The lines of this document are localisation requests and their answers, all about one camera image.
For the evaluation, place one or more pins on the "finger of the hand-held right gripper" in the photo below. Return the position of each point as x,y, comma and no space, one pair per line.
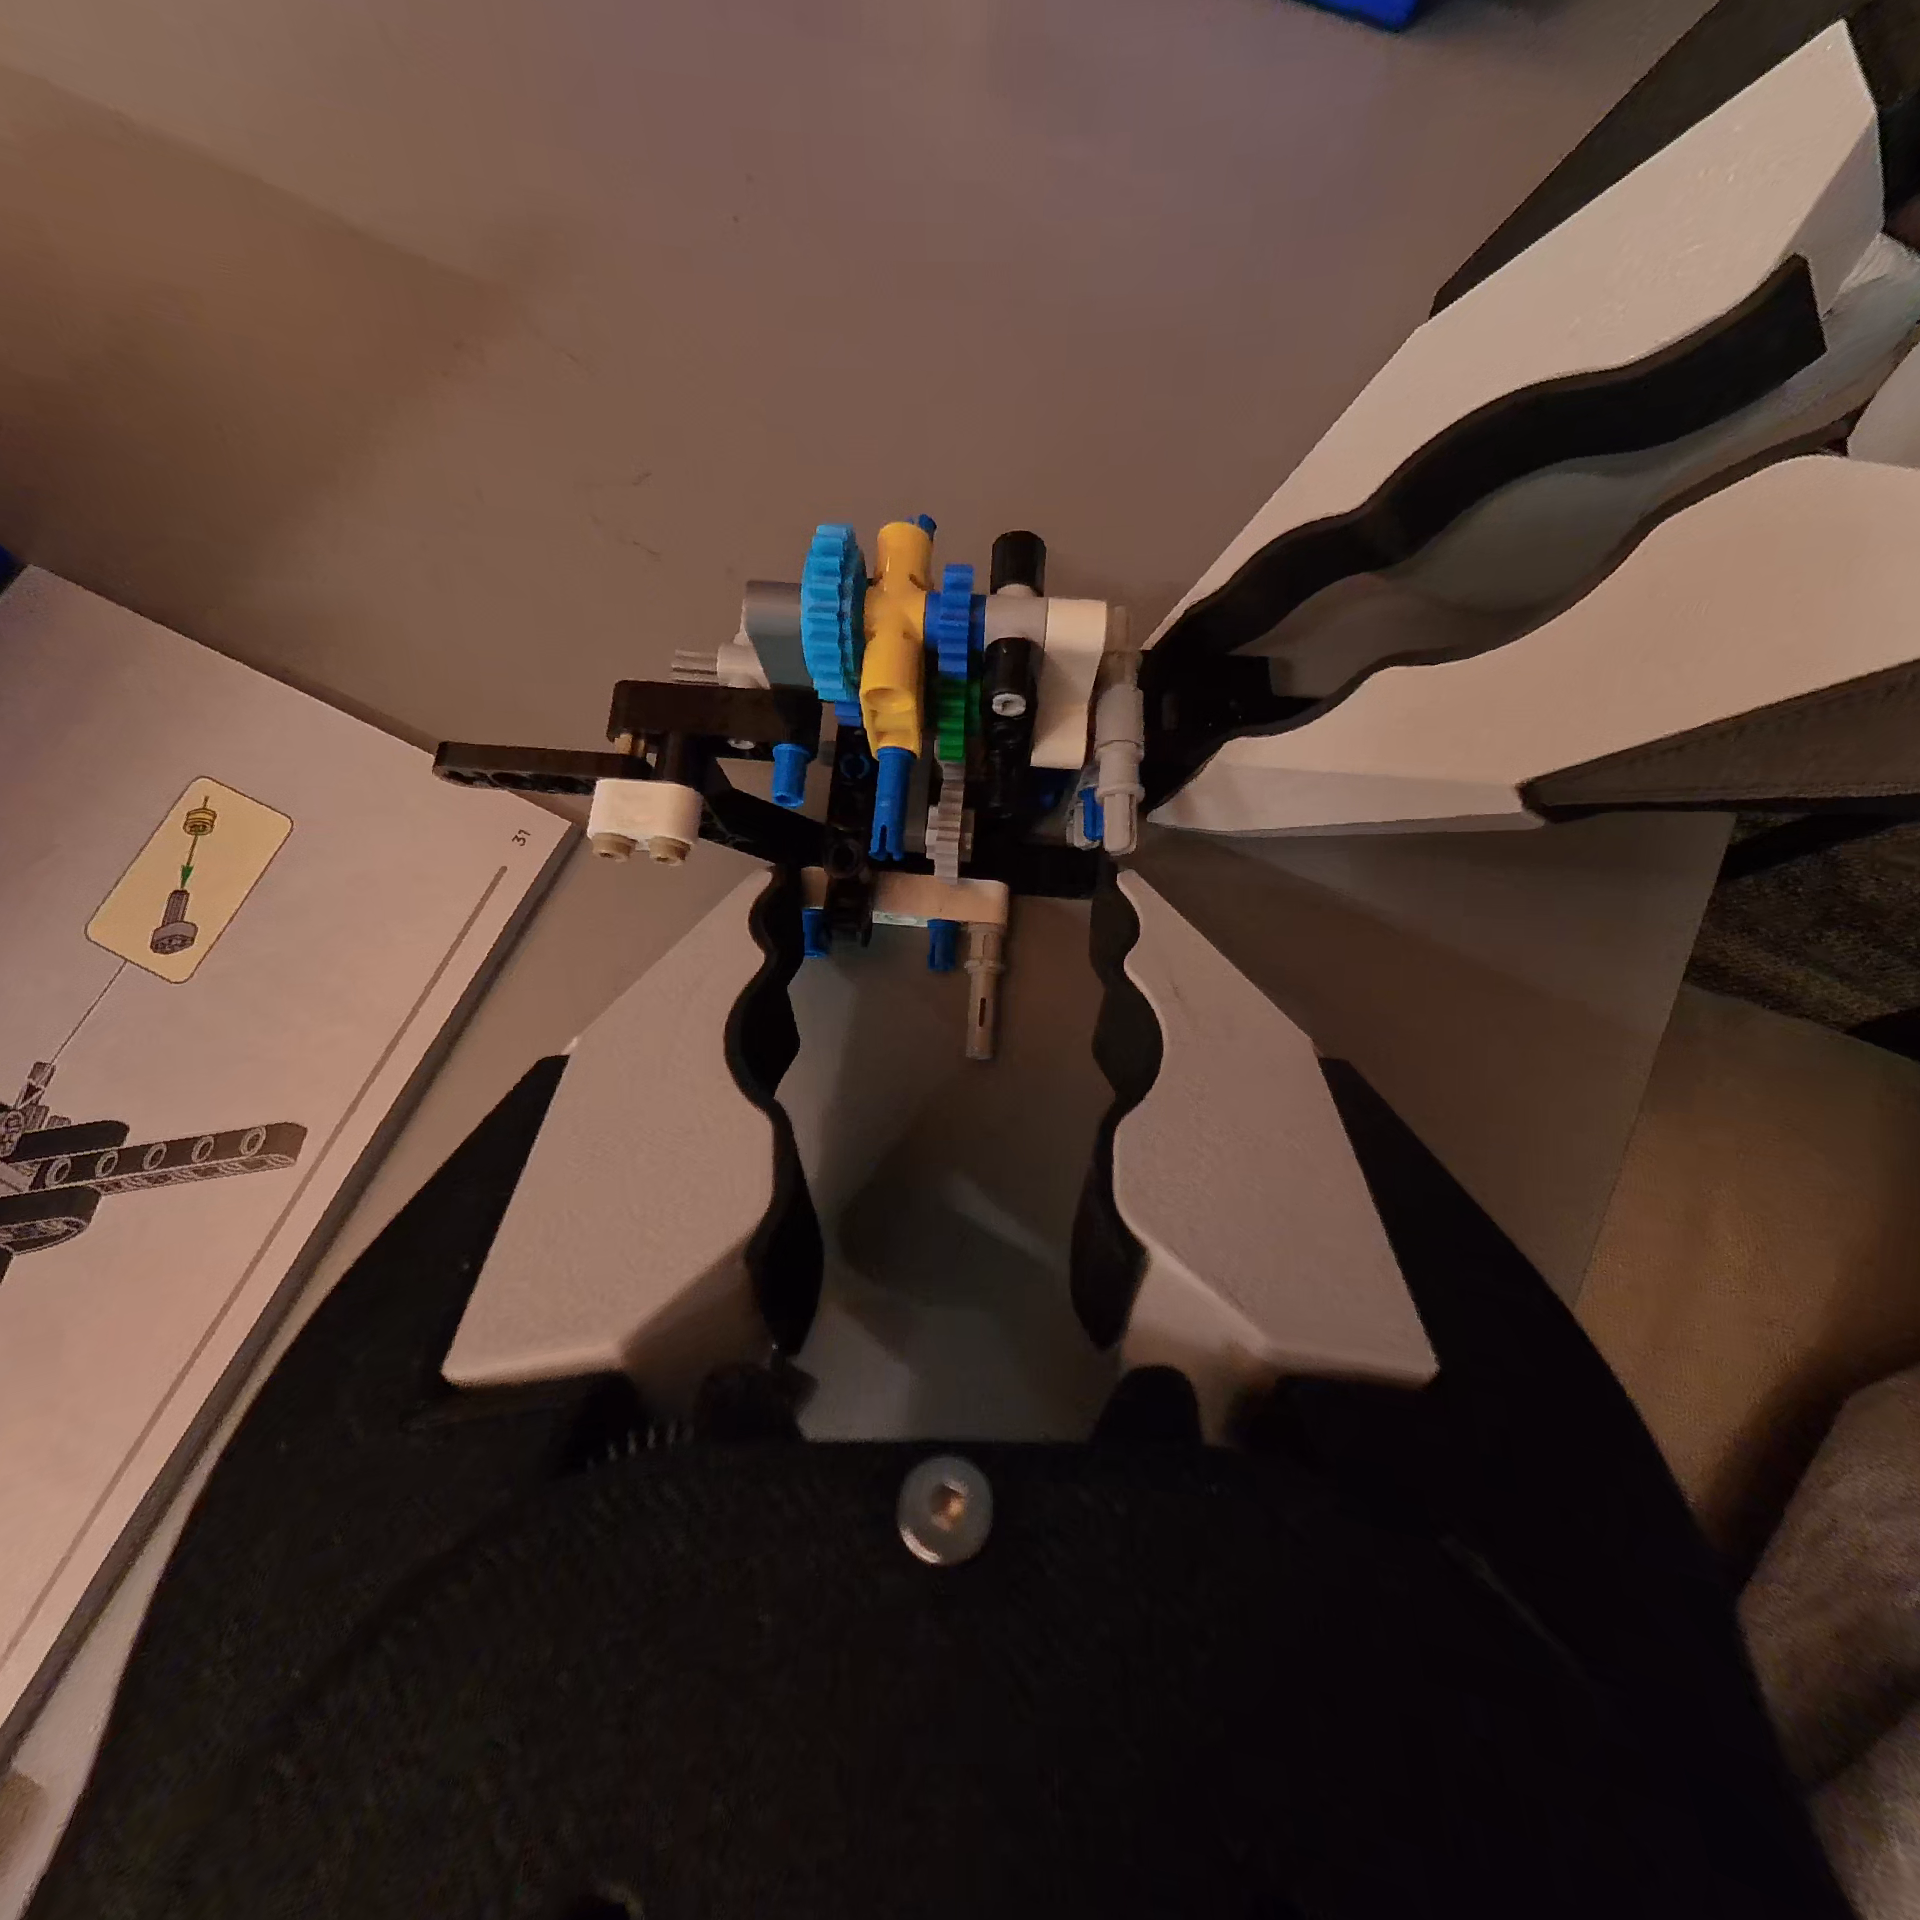
1576,271
1650,646

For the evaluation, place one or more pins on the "blue plastic box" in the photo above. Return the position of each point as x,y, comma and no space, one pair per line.
1371,12

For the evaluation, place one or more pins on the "multicoloured lego gear assembly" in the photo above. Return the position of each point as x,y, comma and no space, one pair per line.
891,630

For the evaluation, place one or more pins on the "lego instruction booklet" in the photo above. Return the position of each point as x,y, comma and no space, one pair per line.
300,1051

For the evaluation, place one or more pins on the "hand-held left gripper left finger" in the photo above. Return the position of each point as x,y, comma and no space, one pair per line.
600,1230

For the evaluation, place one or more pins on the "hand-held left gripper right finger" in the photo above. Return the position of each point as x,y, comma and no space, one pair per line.
1275,1230

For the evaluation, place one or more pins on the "grey fabric cushion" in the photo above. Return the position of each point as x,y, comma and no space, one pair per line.
1830,1575

